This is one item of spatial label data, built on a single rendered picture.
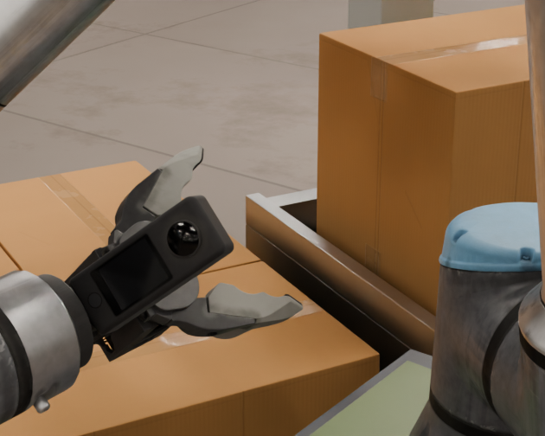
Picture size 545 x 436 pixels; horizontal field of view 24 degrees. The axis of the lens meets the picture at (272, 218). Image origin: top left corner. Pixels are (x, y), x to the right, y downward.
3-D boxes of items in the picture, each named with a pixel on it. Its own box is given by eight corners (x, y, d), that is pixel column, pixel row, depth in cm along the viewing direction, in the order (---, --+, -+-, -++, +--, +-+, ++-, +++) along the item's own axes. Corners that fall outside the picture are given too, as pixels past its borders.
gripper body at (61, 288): (118, 253, 100) (-8, 310, 92) (167, 204, 93) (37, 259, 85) (168, 336, 99) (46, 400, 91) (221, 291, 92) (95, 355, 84)
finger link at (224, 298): (270, 328, 102) (168, 304, 98) (309, 298, 98) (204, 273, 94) (272, 363, 101) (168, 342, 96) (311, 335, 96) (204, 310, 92)
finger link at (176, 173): (144, 158, 103) (108, 244, 97) (176, 122, 99) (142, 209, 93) (176, 177, 104) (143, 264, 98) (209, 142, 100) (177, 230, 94)
